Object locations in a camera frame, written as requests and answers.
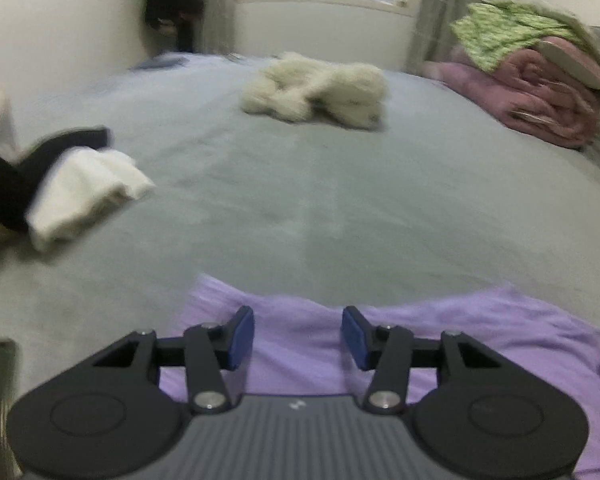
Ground white plush dog toy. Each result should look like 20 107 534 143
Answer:
239 51 390 132

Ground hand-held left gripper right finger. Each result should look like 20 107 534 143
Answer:
341 306 496 414

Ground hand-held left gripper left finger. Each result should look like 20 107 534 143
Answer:
92 306 256 414

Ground purple shirt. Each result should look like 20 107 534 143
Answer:
157 274 600 480

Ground lace curtain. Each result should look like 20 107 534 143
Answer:
404 0 487 75

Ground pink cream pillow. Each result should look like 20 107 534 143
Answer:
536 36 600 93

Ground dark hanging clothes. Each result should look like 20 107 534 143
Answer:
144 0 207 54

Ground black cloth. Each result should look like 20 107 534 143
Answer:
0 126 114 235

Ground green patterned blanket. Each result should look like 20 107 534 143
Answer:
449 0 600 74

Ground folded pink quilt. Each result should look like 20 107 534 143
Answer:
421 35 600 151

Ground white cloth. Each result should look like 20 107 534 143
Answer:
25 148 157 252

